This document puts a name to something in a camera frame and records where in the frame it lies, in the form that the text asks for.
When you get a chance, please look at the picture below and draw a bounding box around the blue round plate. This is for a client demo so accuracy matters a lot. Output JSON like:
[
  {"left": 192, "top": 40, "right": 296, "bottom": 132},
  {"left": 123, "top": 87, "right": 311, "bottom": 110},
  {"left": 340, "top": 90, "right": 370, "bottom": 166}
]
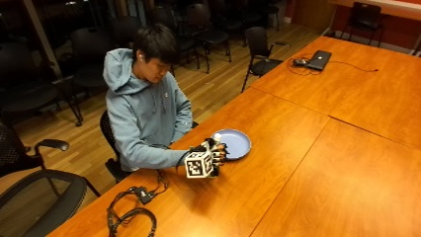
[{"left": 210, "top": 128, "right": 254, "bottom": 162}]

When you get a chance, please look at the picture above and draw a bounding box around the white cube with black markers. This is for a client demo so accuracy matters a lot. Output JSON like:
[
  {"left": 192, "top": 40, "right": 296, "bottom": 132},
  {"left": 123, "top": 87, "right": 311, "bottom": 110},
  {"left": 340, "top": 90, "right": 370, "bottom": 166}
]
[{"left": 183, "top": 149, "right": 216, "bottom": 180}]

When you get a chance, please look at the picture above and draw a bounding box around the the person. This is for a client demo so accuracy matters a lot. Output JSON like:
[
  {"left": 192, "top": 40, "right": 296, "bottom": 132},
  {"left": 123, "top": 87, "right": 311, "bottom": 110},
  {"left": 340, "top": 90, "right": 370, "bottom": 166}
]
[{"left": 102, "top": 23, "right": 195, "bottom": 173}]

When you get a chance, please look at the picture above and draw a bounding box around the small black connector box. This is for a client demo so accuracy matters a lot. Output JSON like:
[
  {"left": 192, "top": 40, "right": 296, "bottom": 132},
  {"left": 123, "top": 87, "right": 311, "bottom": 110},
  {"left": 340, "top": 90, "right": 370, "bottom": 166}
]
[{"left": 134, "top": 186, "right": 156, "bottom": 205}]

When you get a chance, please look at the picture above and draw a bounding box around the black office chair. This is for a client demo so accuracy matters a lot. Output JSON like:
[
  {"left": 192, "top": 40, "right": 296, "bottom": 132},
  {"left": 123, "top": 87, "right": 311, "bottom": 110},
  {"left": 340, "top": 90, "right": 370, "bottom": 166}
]
[{"left": 99, "top": 110, "right": 200, "bottom": 184}]

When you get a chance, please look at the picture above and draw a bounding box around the black chair with armrests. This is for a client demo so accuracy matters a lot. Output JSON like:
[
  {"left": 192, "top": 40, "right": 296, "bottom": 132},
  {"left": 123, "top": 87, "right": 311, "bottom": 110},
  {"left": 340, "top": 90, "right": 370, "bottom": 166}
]
[{"left": 240, "top": 26, "right": 292, "bottom": 94}]

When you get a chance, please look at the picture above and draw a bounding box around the black laptop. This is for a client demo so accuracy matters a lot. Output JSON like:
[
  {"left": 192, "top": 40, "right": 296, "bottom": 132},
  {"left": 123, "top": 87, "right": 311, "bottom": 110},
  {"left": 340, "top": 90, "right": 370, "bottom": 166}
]
[{"left": 304, "top": 49, "right": 334, "bottom": 72}]

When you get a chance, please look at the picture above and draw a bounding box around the black mesh armchair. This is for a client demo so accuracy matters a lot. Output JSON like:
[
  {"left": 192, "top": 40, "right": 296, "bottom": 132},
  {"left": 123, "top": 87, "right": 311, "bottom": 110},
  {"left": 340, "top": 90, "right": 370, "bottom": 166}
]
[{"left": 0, "top": 169, "right": 103, "bottom": 237}]

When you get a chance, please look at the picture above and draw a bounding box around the black armchair with padded armrest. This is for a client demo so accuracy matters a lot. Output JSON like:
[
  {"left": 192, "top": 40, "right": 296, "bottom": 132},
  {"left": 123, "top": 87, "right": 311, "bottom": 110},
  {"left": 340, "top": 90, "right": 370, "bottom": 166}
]
[{"left": 0, "top": 118, "right": 71, "bottom": 179}]

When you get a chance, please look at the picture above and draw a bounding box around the black glove cable bundle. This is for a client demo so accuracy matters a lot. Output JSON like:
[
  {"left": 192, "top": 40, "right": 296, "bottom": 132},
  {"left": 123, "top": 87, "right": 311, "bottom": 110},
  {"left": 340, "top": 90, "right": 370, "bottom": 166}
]
[{"left": 106, "top": 168, "right": 171, "bottom": 237}]

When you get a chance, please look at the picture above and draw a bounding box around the thin black laptop cable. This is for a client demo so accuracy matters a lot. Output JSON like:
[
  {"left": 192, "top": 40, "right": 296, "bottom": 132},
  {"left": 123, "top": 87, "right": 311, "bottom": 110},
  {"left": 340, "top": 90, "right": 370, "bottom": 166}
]
[{"left": 286, "top": 53, "right": 380, "bottom": 77}]

